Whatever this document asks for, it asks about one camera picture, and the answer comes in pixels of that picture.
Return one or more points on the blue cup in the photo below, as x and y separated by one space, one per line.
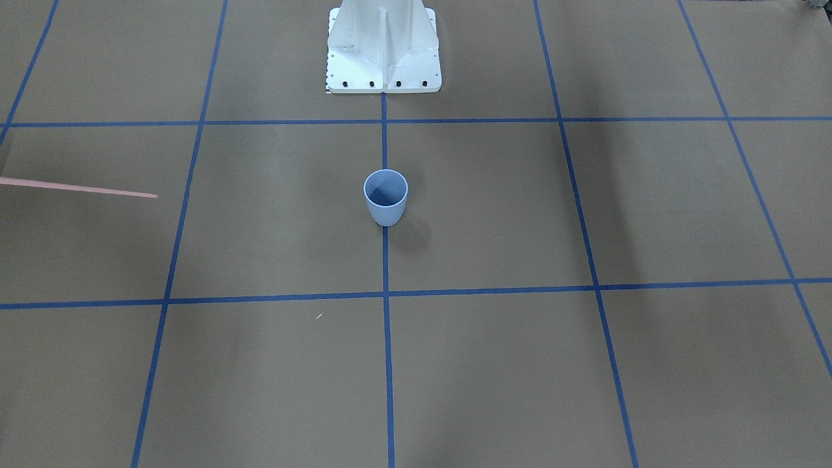
386 193

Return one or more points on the pink chopstick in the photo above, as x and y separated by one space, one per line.
15 182

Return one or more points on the white camera post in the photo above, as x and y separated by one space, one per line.
383 47

